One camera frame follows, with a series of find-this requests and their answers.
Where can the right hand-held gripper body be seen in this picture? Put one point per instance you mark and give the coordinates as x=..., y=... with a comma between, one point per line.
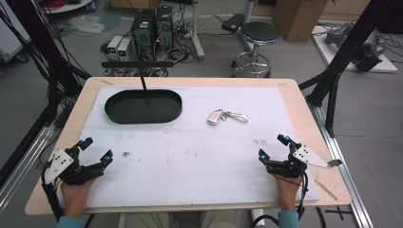
x=286, y=167

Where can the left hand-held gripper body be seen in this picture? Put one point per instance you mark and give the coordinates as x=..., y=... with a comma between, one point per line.
x=58, y=163

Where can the person's right hand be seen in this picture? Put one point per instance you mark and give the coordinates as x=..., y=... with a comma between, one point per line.
x=287, y=191

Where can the person's left hand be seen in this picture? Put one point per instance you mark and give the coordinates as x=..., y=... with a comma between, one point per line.
x=76, y=198

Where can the thin wooden stick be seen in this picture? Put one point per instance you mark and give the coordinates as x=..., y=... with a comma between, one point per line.
x=325, y=190

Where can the silver car key fob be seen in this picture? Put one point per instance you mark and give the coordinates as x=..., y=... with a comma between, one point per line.
x=221, y=116

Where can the black oval tray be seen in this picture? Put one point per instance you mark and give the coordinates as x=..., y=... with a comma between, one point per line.
x=143, y=107

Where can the white foam mat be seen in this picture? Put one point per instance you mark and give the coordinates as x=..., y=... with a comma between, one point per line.
x=196, y=158

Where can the black T-shaped stand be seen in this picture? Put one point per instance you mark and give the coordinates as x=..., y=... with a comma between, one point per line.
x=139, y=65

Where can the white power supply box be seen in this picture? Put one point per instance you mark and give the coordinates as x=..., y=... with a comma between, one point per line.
x=124, y=50
x=114, y=46

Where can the black round stool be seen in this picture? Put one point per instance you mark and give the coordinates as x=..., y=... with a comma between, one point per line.
x=258, y=34

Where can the white board with grey devices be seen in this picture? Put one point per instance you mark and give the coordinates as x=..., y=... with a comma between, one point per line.
x=358, y=47

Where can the clear plastic bag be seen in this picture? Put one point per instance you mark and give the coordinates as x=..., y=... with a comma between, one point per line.
x=85, y=23

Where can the brown cardboard box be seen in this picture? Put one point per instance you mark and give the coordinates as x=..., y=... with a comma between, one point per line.
x=297, y=19

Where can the black computer tower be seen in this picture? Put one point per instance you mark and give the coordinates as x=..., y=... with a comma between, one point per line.
x=143, y=30
x=164, y=25

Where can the black flat box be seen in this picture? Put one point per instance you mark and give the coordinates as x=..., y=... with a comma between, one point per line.
x=233, y=22

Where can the grey metal desk leg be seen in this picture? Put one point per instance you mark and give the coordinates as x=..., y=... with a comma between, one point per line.
x=196, y=34

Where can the aluminium rail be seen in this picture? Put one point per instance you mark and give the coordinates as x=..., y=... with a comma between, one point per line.
x=342, y=164
x=22, y=164

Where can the black metal frame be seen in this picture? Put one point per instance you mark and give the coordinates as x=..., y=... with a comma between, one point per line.
x=345, y=53
x=34, y=41

